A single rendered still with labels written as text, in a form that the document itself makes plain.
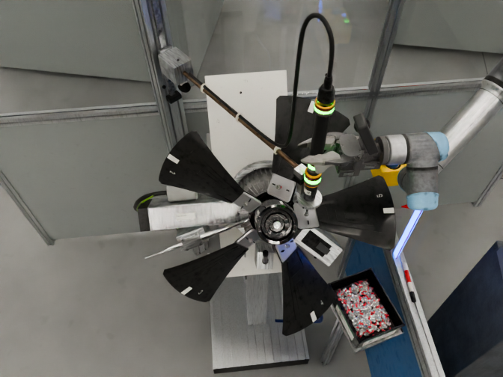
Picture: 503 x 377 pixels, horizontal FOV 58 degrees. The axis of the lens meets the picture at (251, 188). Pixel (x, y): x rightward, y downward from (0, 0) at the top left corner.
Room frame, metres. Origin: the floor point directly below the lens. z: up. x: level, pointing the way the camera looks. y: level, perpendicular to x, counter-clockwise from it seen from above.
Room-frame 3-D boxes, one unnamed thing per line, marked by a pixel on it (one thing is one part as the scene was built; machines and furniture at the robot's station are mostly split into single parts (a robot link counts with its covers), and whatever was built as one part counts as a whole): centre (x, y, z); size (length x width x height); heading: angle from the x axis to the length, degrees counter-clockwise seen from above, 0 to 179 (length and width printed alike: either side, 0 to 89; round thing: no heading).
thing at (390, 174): (1.05, -0.49, 1.02); 0.16 x 0.10 x 0.11; 5
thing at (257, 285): (0.81, -0.02, 0.46); 0.09 x 0.04 x 0.91; 95
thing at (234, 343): (0.91, -0.01, 0.04); 0.62 x 0.46 x 0.08; 5
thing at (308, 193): (0.72, -0.16, 1.46); 0.04 x 0.04 x 0.46
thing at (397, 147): (0.74, -0.35, 1.44); 0.08 x 0.05 x 0.08; 5
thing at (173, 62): (1.20, 0.24, 1.35); 0.10 x 0.07 x 0.08; 40
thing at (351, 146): (0.73, -0.27, 1.44); 0.12 x 0.08 x 0.09; 95
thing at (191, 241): (0.70, 0.19, 1.08); 0.07 x 0.04 x 0.06; 106
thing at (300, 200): (0.73, -0.15, 1.31); 0.09 x 0.07 x 0.10; 40
